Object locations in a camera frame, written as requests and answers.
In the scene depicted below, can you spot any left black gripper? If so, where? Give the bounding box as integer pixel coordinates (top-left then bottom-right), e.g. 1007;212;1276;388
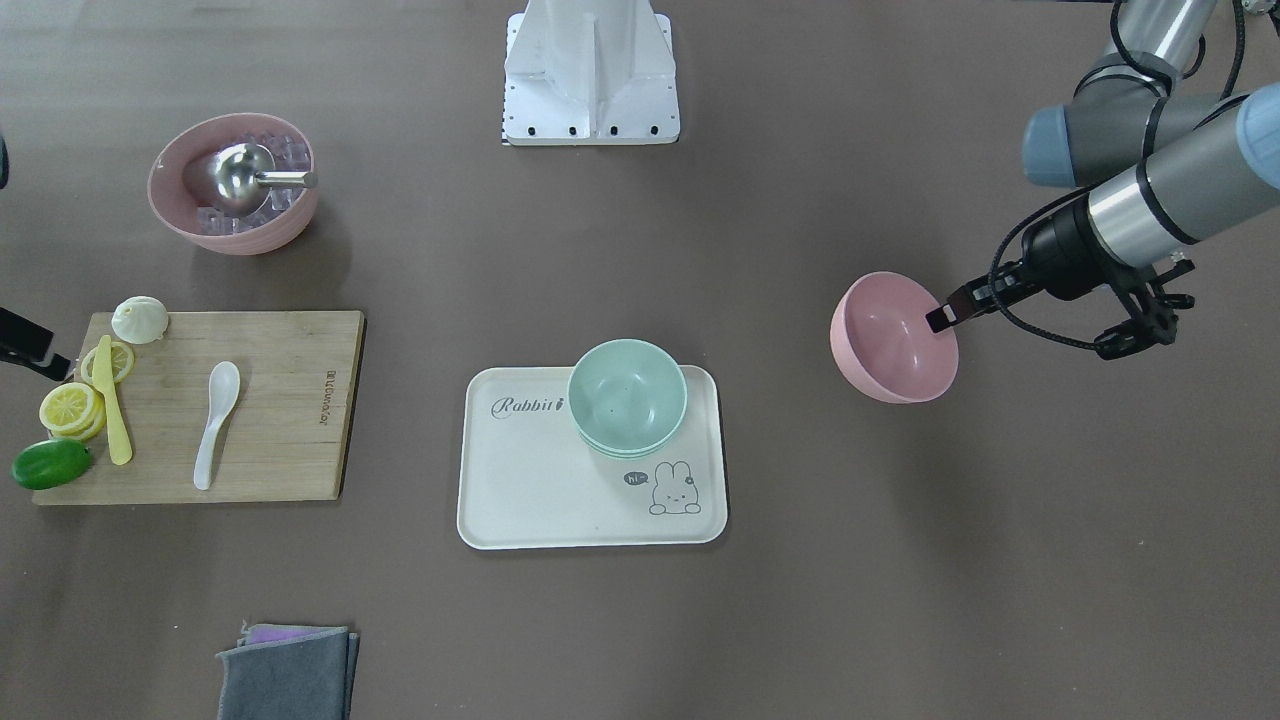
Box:
925;202;1115;333

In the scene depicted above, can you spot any small pink bowl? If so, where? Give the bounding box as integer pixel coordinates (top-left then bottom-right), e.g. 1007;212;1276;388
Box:
829;272;959;404

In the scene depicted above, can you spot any white ceramic spoon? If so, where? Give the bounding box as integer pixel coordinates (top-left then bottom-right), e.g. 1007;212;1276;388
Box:
193;361;241;491

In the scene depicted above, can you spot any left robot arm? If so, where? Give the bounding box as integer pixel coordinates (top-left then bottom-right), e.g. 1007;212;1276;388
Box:
927;1;1279;359

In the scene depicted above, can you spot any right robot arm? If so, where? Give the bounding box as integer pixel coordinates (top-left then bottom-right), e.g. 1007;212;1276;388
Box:
1;307;73;382

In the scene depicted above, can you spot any lower green bowl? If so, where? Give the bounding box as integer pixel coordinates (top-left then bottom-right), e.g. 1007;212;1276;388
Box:
573;421;684;459

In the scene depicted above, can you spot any large pink ice bowl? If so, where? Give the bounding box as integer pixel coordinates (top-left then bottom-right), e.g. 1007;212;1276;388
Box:
147;111;320;256

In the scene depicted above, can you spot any cream rabbit tray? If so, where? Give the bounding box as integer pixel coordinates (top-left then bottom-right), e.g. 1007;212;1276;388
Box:
456;365;730;550

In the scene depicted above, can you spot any wooden cutting board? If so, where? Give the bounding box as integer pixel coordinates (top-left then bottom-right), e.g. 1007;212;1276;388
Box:
33;310;366;506

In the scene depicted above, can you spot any metal ice scoop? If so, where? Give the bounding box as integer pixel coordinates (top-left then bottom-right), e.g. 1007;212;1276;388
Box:
182;142;317;218

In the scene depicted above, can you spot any grey folded cloth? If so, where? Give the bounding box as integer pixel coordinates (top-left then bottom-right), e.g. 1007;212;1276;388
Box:
218;625;360;719

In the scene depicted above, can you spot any purple cloth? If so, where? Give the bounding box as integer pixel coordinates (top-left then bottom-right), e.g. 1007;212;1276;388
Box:
238;623;348;646

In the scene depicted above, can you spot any white toy bun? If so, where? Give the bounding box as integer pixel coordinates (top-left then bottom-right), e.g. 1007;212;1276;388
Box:
110;296;170;345

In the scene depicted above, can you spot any lemon slice under knife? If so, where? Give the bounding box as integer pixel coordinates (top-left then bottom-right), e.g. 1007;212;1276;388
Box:
79;340;134;384

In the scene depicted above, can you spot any yellow plastic knife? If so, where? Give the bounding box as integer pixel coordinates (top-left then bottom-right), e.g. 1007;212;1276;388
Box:
91;334;133;466

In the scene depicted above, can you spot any lower hidden lemon slice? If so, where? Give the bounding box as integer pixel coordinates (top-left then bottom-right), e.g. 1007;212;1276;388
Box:
47;407;106;443

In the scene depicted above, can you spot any upper lemon slice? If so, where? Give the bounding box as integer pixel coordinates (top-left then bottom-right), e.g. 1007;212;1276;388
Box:
38;382;101;436

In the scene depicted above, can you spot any green toy lime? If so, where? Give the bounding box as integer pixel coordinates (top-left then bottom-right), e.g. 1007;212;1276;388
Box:
10;438;93;491

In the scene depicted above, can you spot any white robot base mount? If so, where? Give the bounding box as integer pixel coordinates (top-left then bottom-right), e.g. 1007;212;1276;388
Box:
500;1;681;147

